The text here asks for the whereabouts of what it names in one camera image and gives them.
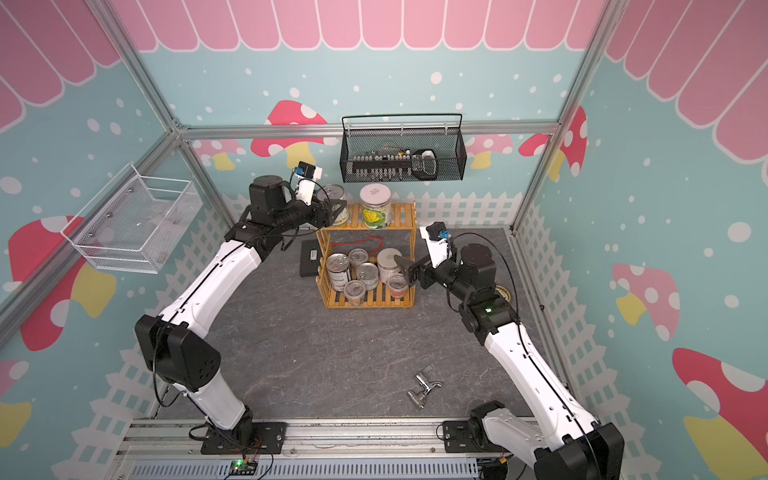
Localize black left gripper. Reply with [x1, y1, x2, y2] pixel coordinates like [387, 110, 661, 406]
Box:
[273, 189, 346, 232]

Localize purple-label tin can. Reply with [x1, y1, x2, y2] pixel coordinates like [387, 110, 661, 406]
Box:
[322, 184, 350, 226]

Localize red-label clear plastic cup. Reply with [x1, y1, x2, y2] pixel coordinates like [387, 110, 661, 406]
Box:
[388, 274, 409, 299]

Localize yellow seed jar white lid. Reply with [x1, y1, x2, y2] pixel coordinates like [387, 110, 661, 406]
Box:
[360, 183, 392, 230]

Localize brown-label clear plastic cup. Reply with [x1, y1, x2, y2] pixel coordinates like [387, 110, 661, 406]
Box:
[343, 280, 367, 307]

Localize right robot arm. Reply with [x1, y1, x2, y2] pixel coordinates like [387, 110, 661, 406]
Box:
[395, 240, 625, 479]

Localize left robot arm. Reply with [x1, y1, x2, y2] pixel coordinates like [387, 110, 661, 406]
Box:
[135, 174, 347, 453]

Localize white-label jar with lid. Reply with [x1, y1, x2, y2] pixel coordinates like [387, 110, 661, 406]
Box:
[377, 248, 402, 283]

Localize wooden two-tier shelf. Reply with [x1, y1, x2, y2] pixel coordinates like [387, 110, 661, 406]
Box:
[316, 202, 418, 310]

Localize small silver pull-tab can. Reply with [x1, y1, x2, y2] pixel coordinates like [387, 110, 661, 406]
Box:
[355, 262, 380, 291]

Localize rear clear plastic cup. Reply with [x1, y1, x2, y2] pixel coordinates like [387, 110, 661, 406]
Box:
[348, 248, 369, 269]

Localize black terminal strip in basket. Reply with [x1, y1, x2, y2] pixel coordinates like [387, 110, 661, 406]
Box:
[341, 150, 439, 182]

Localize metal faucet piece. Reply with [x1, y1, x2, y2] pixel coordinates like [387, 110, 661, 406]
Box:
[407, 365, 443, 410]

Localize small green circuit board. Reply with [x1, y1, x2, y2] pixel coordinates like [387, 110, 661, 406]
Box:
[227, 459, 259, 478]

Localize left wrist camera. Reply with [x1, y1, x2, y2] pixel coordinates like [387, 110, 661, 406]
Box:
[294, 161, 322, 205]

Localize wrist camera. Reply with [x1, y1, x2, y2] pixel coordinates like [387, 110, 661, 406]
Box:
[294, 161, 322, 205]
[420, 221, 453, 268]

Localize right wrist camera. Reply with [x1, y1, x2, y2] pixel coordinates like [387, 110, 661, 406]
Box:
[420, 221, 453, 268]

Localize red ethernet cable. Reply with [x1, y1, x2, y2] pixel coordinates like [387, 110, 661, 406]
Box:
[331, 235, 385, 254]

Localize black mesh wall basket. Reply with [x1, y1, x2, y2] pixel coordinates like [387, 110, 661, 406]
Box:
[339, 113, 467, 183]

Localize black network switch box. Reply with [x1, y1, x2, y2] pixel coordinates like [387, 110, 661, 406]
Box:
[299, 240, 323, 278]

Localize white wire wall basket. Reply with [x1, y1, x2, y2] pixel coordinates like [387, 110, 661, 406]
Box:
[60, 164, 203, 274]

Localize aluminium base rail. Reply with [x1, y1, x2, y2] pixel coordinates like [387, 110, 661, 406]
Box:
[105, 417, 535, 479]

